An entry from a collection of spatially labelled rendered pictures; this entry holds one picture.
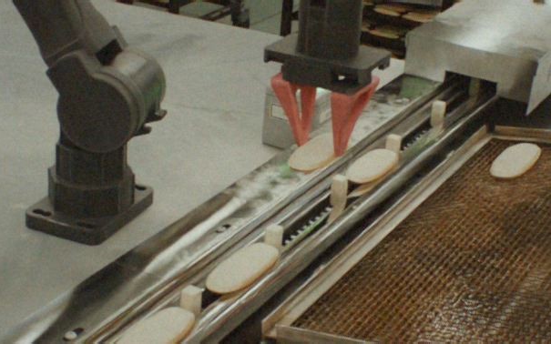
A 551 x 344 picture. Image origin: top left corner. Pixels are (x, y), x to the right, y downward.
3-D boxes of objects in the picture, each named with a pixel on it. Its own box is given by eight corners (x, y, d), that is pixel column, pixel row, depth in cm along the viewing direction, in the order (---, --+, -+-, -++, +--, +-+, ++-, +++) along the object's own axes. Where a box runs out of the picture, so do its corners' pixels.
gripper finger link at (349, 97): (309, 132, 108) (314, 41, 104) (375, 148, 105) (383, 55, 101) (276, 155, 102) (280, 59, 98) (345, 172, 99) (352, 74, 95)
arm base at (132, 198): (86, 182, 119) (21, 226, 108) (86, 113, 115) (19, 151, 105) (157, 200, 116) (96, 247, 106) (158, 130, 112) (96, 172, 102)
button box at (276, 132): (286, 149, 140) (293, 67, 135) (341, 165, 136) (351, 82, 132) (254, 170, 133) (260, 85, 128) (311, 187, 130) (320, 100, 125)
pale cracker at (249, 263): (252, 242, 103) (253, 232, 102) (288, 254, 101) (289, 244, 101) (194, 287, 95) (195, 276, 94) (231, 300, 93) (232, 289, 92)
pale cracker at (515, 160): (512, 146, 118) (512, 136, 117) (547, 149, 116) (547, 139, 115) (482, 177, 109) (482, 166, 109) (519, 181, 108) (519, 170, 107)
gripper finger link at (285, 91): (298, 129, 108) (303, 38, 104) (363, 146, 105) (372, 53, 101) (264, 151, 103) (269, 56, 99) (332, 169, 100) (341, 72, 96)
